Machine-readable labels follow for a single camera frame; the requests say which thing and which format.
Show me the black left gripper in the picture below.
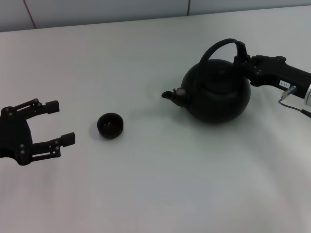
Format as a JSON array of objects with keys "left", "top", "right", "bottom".
[{"left": 0, "top": 98, "right": 75, "bottom": 166}]

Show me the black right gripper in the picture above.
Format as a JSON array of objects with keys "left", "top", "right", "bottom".
[{"left": 234, "top": 54, "right": 311, "bottom": 99}]

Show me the black teapot with arched handle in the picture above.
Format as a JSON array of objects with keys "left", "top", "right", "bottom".
[{"left": 161, "top": 38, "right": 251, "bottom": 125}]

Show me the small black teacup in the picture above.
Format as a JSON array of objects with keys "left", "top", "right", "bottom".
[{"left": 97, "top": 112, "right": 124, "bottom": 140}]

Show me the grey cable with silver plug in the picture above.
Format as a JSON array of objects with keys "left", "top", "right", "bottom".
[{"left": 278, "top": 85, "right": 311, "bottom": 115}]

